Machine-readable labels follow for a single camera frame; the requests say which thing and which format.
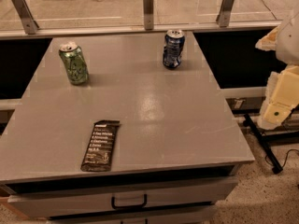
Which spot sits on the black drawer handle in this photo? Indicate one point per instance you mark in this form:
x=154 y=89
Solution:
x=129 y=201

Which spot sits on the black floor stand bar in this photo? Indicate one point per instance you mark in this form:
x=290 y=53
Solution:
x=277 y=168

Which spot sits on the green soda can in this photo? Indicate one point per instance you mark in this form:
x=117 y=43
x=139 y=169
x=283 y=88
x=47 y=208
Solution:
x=74 y=63

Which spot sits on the middle metal railing bracket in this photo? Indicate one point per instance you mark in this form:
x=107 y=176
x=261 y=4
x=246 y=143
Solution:
x=148 y=7

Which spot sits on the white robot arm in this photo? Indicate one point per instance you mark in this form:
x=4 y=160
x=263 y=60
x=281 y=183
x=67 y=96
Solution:
x=282 y=89

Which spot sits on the metal railing bracket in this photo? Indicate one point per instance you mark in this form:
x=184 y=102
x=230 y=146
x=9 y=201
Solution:
x=223 y=18
x=148 y=7
x=28 y=22

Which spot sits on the right metal railing bracket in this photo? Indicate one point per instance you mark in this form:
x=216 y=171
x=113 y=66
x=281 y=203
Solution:
x=223 y=18

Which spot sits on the blue pepsi can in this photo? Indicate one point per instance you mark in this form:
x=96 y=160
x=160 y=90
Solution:
x=173 y=46

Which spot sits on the lower grey drawer front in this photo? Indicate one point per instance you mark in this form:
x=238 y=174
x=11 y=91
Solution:
x=181 y=215

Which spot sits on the black snack bar wrapper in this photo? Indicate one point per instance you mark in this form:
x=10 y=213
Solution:
x=98 y=155

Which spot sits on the left metal railing bracket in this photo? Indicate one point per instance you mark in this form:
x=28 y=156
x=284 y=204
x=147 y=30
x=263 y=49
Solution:
x=28 y=22

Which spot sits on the grey drawer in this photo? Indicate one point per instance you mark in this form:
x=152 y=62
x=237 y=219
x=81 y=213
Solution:
x=181 y=215
x=85 y=201

